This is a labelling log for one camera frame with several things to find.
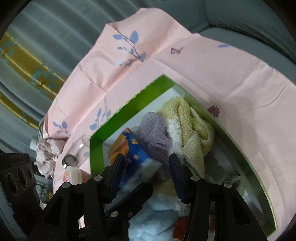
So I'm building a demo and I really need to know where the blue orange tissue pack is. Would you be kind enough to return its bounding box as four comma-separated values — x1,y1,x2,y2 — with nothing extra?
107,128,162,192

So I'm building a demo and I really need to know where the yellow white towel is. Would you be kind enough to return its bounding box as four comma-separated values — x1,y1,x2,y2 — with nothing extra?
155,96,216,197

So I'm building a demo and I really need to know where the purple mesh bath pouf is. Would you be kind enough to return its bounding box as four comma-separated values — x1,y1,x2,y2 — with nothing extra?
132,112,172,181

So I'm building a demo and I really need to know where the blue plush elephant toy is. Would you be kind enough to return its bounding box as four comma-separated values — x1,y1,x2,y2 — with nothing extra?
128,197,191,240

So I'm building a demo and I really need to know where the red white sock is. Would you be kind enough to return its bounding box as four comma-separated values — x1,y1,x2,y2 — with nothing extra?
172,217,213,240

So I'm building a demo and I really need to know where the pink wet wipes canister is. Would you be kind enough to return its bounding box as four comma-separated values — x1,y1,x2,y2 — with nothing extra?
63,166,91,185

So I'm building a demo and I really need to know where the glass bottle steel cap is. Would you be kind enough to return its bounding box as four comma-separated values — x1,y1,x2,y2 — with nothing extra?
62,135,91,169

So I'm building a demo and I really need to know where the green cardboard box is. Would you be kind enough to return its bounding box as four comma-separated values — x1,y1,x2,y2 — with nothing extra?
90,75,278,237

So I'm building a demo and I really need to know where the crumpled beige cloth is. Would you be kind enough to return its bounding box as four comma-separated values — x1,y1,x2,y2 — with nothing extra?
36,138,66,179

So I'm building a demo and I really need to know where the pink printed bed sheet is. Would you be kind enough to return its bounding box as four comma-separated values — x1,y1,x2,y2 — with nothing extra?
44,8,295,240

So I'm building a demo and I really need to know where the teal curtain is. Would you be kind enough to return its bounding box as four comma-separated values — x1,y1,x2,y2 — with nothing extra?
0,0,144,151

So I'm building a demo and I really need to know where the grey sofa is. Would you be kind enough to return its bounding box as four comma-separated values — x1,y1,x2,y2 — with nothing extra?
156,1,295,82

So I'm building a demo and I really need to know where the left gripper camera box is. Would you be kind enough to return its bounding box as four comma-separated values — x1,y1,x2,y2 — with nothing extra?
1,153,36,205

